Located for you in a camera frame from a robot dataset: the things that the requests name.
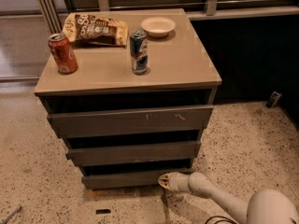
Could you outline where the small black floor box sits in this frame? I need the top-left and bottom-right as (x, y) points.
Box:
(265, 91), (282, 108)

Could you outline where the white bowl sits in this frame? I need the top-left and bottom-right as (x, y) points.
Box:
(141, 17), (176, 38)

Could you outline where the red soda can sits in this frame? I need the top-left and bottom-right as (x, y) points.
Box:
(48, 33), (78, 75)

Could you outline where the grey metal rod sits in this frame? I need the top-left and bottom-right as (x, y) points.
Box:
(0, 205), (21, 224)

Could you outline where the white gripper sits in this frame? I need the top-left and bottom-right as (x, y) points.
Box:
(158, 172), (190, 192)

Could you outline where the small black floor marker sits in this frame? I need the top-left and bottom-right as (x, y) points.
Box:
(95, 209), (111, 215)

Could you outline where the grey drawer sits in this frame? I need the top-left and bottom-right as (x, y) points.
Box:
(81, 168), (193, 189)
(48, 105), (213, 138)
(68, 141), (200, 166)

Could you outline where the grey middle drawer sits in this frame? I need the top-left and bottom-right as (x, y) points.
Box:
(68, 141), (200, 166)

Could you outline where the grey bottom drawer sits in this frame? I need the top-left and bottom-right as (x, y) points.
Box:
(81, 168), (193, 189)

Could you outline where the blue silver energy drink can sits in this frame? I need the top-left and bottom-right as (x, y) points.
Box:
(130, 30), (148, 75)

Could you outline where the black cable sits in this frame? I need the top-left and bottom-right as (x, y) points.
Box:
(204, 215), (239, 224)

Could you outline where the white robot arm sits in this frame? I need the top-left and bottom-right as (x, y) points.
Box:
(158, 172), (299, 224)

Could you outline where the grey drawer cabinet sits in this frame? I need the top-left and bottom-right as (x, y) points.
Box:
(35, 9), (221, 176)

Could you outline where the brown yellow chip bag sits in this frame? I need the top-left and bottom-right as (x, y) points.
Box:
(63, 13), (128, 47)

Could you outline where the grey top drawer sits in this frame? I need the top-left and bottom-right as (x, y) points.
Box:
(48, 105), (213, 138)

